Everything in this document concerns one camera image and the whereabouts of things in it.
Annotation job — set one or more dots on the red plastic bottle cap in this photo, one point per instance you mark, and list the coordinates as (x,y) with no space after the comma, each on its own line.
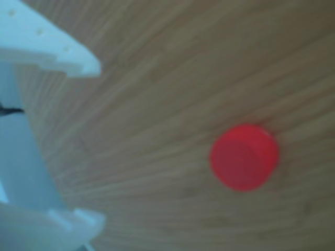
(243,159)

